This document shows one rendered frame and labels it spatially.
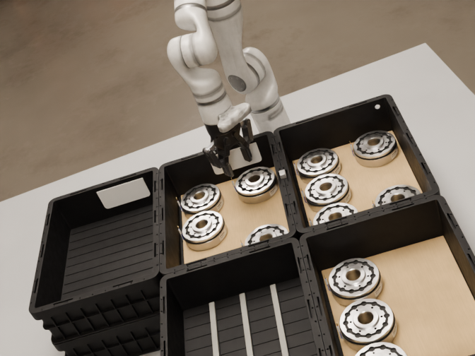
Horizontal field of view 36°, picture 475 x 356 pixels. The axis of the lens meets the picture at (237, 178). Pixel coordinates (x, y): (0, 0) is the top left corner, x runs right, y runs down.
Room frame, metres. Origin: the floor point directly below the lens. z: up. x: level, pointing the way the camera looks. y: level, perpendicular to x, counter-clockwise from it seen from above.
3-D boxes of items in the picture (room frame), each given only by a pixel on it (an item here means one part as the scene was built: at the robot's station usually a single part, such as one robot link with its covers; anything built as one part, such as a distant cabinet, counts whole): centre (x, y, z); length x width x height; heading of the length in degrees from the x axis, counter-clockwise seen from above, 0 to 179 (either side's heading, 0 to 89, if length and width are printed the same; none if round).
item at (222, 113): (1.39, -0.02, 1.11); 0.11 x 0.09 x 0.06; 30
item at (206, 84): (1.41, 0.00, 1.21); 0.09 x 0.07 x 0.15; 69
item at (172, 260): (1.33, 0.05, 0.87); 0.40 x 0.30 x 0.11; 172
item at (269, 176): (1.43, -0.04, 0.86); 0.10 x 0.10 x 0.01
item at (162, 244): (1.33, 0.05, 0.92); 0.40 x 0.30 x 0.02; 172
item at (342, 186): (1.30, -0.18, 0.86); 0.10 x 0.10 x 0.01
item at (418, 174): (1.29, -0.25, 0.87); 0.40 x 0.30 x 0.11; 172
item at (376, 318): (0.90, -0.12, 0.86); 0.05 x 0.05 x 0.01
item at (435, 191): (1.29, -0.25, 0.92); 0.40 x 0.30 x 0.02; 172
